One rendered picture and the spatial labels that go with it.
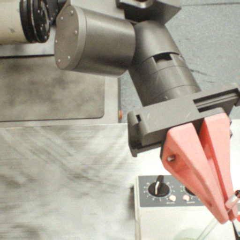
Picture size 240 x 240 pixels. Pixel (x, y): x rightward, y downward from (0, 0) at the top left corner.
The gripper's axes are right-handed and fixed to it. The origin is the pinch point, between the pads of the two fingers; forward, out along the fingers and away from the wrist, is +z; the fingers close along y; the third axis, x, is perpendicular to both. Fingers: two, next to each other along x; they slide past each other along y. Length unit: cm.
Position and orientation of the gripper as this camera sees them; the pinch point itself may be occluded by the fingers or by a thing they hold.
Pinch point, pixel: (224, 210)
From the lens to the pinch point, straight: 26.2
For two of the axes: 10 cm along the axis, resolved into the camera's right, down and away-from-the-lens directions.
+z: 2.8, 8.1, -5.2
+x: 0.4, 5.3, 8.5
